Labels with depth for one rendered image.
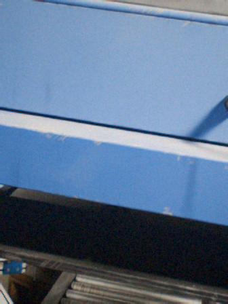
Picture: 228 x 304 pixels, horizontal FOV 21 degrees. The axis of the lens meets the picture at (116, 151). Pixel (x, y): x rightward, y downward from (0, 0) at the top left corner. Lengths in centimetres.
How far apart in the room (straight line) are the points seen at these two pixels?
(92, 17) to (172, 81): 17
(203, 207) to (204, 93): 19
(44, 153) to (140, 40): 24
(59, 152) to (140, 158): 13
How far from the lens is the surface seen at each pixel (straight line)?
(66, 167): 93
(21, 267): 286
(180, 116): 100
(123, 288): 218
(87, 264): 105
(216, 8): 112
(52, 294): 207
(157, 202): 92
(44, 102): 105
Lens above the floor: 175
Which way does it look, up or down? 14 degrees down
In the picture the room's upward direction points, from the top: 7 degrees clockwise
